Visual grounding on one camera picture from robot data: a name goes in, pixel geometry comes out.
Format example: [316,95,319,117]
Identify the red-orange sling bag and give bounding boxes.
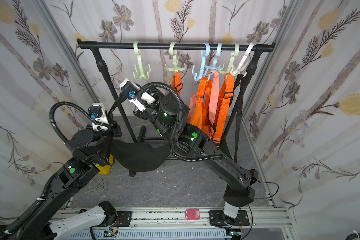
[171,72,183,95]

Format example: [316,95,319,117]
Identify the bright orange sling bag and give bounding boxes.
[187,78,212,136]

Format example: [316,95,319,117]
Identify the pink sling bag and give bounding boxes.
[202,70,220,127]

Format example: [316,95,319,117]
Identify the dark orange backpack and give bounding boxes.
[212,74,235,145]

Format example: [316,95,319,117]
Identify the black sling bag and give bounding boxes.
[225,74,247,163]

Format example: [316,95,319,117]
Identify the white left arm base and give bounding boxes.
[49,201,119,240]

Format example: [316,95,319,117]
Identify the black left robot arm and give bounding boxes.
[0,119,121,240]

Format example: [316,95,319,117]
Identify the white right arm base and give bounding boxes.
[223,202,240,219]

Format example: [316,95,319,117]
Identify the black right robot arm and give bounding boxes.
[132,90,259,220]

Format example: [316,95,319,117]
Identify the green hook far left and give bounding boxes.
[133,42,151,80]

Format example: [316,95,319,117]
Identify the green hook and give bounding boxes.
[218,44,240,74]
[133,42,151,80]
[165,42,187,73]

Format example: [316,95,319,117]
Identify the blue hook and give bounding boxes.
[192,43,211,82]
[205,43,223,71]

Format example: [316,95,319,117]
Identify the yellow lidded box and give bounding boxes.
[96,155,115,175]

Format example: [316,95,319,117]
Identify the black clothes rack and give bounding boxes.
[77,39,276,160]

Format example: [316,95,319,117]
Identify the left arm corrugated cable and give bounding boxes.
[0,101,109,240]

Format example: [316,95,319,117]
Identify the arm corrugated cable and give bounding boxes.
[0,101,109,240]
[136,81,224,163]

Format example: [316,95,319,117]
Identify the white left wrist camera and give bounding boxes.
[88,103,111,133]

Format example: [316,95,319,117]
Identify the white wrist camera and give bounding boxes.
[88,103,111,133]
[120,78,157,112]

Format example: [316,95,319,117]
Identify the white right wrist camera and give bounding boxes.
[120,78,157,112]

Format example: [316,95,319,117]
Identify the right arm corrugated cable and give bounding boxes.
[136,81,224,163]

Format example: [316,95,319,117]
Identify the pink tag on rail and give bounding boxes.
[185,209,201,221]

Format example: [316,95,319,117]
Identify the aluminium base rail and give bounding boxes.
[51,207,298,240]

